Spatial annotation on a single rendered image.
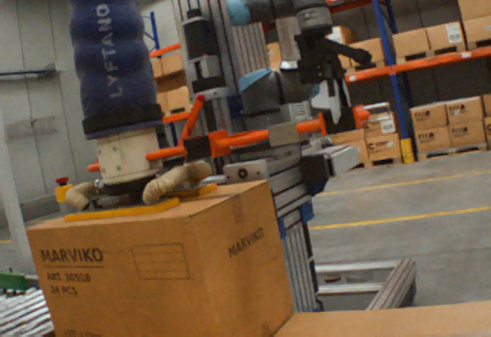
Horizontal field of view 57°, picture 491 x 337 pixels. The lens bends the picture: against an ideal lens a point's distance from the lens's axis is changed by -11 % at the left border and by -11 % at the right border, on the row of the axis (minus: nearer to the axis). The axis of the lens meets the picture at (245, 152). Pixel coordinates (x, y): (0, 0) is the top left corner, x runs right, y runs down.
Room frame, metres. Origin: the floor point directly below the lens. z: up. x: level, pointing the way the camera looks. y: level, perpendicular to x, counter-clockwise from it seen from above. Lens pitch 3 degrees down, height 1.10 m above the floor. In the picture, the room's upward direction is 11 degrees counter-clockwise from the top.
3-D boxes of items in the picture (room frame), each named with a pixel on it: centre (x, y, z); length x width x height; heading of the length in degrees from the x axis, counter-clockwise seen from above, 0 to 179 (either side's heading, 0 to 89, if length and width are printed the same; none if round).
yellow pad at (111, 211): (1.25, 0.35, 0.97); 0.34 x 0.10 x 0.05; 63
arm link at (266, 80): (1.65, -0.09, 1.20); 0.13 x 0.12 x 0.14; 89
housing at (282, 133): (1.13, -0.10, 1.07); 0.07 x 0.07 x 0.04; 63
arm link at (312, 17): (1.07, -0.21, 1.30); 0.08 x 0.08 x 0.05
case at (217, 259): (1.34, 0.31, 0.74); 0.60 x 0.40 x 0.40; 63
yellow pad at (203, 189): (1.42, 0.27, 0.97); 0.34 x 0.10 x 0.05; 63
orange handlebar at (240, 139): (1.35, 0.08, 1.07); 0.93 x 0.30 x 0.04; 63
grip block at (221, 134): (1.22, 0.09, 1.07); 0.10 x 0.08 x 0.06; 153
